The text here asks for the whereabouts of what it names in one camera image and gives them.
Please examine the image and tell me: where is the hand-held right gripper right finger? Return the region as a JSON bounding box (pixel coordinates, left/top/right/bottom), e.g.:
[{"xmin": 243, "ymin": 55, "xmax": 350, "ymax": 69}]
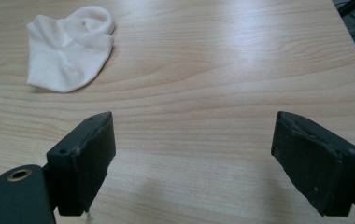
[{"xmin": 270, "ymin": 110, "xmax": 355, "ymax": 217}]

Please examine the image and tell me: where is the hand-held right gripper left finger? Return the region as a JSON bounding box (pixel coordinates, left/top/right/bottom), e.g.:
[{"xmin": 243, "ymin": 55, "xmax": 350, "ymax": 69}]
[{"xmin": 45, "ymin": 110, "xmax": 117, "ymax": 217}]

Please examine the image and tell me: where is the white ankle sock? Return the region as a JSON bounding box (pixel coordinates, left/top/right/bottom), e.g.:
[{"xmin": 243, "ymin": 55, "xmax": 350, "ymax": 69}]
[{"xmin": 25, "ymin": 5, "xmax": 116, "ymax": 93}]

